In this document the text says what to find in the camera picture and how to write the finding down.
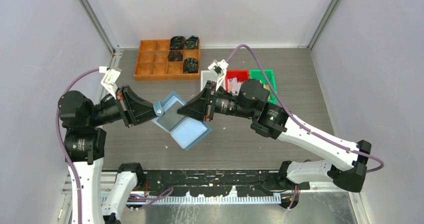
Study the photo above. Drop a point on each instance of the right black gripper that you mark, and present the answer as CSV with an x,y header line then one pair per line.
x,y
200,105

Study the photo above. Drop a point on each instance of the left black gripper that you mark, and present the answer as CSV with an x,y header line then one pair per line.
x,y
132,107

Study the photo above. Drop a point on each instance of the blue leather card holder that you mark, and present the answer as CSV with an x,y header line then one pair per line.
x,y
189,131

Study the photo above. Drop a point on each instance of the dark grey credit card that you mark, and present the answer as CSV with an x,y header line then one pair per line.
x,y
170,119

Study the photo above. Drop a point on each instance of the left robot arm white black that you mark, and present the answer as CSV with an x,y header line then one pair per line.
x,y
84,145

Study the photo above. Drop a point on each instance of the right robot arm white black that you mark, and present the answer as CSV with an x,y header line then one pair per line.
x,y
344,163

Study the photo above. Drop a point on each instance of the white plastic bin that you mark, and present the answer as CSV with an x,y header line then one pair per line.
x,y
207,75

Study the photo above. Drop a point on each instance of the orange wooden compartment tray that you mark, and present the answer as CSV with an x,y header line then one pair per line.
x,y
152,62

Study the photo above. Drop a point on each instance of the red plastic bin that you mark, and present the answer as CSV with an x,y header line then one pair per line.
x,y
241,74

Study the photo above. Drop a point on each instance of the rolled dark belt middle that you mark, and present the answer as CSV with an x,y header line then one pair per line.
x,y
175,56

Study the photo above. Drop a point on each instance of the rolled dark belt top right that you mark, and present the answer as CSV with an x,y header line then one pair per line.
x,y
191,43

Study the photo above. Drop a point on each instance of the green plastic bin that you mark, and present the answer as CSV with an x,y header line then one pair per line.
x,y
268,81

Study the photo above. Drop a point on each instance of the rolled dark belt top left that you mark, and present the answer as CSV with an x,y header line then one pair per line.
x,y
177,43

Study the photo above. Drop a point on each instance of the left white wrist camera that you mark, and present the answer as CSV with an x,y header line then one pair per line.
x,y
109,79

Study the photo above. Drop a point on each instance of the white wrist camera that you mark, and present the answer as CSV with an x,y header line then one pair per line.
x,y
109,79
219,70

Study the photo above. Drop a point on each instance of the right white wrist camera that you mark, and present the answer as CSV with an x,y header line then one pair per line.
x,y
219,70

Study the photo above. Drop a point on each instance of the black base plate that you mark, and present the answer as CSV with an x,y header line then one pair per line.
x,y
239,192

